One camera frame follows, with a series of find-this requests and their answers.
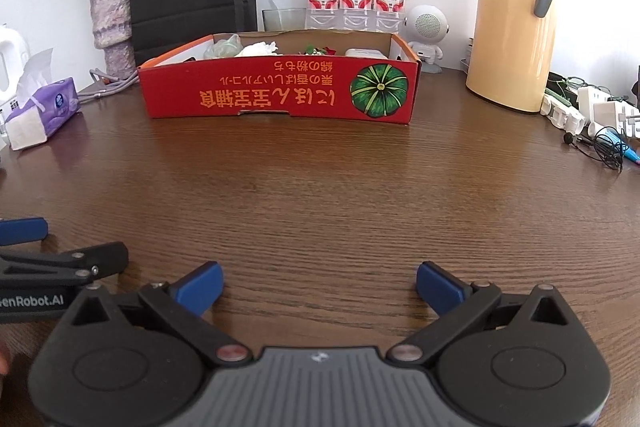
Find white round robot speaker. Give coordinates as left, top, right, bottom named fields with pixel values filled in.
left=402, top=4, right=452, bottom=72

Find dark wire tangle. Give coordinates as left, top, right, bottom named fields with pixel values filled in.
left=546, top=73, right=583, bottom=100

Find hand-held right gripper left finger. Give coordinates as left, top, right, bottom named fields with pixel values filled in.
left=69, top=261, right=254, bottom=368

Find red cardboard box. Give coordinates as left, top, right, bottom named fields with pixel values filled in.
left=137, top=32, right=423, bottom=126

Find mottled purple vase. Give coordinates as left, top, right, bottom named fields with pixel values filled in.
left=89, top=0, right=138, bottom=80

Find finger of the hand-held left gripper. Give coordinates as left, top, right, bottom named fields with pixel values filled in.
left=0, top=217, right=49, bottom=246
left=0, top=242, right=129, bottom=289

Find white charger plugs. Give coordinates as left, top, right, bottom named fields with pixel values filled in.
left=577, top=86, right=640, bottom=138

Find black earphones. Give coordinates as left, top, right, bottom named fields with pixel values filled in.
left=562, top=127, right=626, bottom=172

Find yellow thermos jug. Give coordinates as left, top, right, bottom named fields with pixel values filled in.
left=465, top=0, right=559, bottom=114

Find clear drinking glass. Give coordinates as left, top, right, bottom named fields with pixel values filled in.
left=262, top=8, right=307, bottom=32

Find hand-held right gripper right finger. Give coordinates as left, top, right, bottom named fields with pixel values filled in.
left=384, top=261, right=572, bottom=366

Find blue pen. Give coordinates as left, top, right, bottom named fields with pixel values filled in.
left=595, top=129, right=640, bottom=165

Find purple tissue pack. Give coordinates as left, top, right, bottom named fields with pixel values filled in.
left=4, top=48, right=82, bottom=152

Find white tissue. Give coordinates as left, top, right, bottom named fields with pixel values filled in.
left=235, top=41, right=280, bottom=58

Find white power strip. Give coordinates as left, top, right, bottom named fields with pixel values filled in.
left=541, top=89, right=587, bottom=132

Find lavender cord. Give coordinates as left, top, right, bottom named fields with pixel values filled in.
left=80, top=68, right=140, bottom=100

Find mint plastic bag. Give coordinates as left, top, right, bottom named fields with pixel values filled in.
left=204, top=34, right=243, bottom=58

